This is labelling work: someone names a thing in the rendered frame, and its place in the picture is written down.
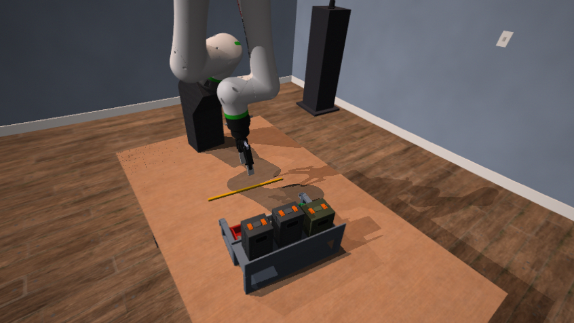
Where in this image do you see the red open bin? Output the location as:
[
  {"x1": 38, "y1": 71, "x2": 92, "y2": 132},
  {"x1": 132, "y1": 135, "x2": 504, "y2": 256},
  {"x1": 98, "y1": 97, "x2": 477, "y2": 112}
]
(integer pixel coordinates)
[{"x1": 230, "y1": 224, "x2": 241, "y2": 240}]

